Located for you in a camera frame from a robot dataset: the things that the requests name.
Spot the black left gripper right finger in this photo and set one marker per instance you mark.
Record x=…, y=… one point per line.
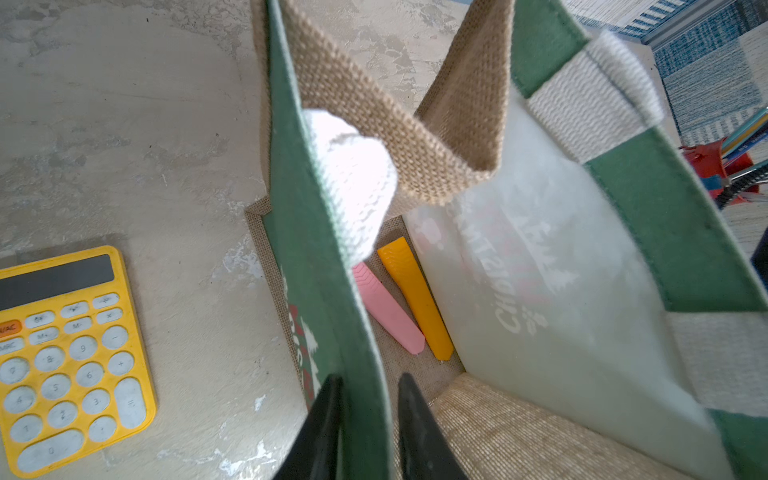
x=424, y=452

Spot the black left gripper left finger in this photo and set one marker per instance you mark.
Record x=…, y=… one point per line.
x=314, y=453

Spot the pink utility knife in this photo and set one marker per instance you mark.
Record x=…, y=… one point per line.
x=382, y=306

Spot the yellow utility knife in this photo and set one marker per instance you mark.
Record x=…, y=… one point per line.
x=400, y=263

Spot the green Christmas burlap tote bag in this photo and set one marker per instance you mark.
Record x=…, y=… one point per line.
x=605, y=322

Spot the yellow calculator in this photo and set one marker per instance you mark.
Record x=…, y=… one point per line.
x=75, y=377

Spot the red pen cup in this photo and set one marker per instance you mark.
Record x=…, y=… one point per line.
x=707, y=162

